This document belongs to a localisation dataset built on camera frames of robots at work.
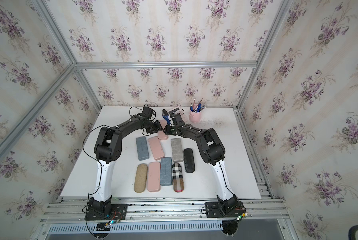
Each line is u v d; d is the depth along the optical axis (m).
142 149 0.93
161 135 1.01
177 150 0.93
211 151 0.59
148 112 0.86
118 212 0.73
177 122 0.84
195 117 1.05
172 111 1.14
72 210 0.75
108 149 0.59
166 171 0.84
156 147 0.96
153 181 0.82
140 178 0.81
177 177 0.82
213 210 0.72
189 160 0.89
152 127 0.91
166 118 1.11
